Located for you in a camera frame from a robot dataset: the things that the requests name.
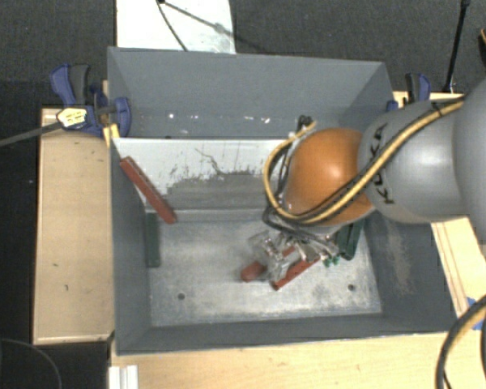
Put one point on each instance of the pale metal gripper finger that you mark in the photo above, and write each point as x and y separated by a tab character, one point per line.
262	244
278	266

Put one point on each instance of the red-brown flat block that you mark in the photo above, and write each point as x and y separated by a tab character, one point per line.
147	189
252	272
297	272

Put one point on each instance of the dark green flat block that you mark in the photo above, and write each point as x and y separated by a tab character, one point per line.
153	241
350	241

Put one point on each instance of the grey metal bin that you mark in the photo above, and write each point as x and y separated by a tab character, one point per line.
210	290

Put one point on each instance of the pale wood flat board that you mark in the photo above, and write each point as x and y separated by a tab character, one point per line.
73	225

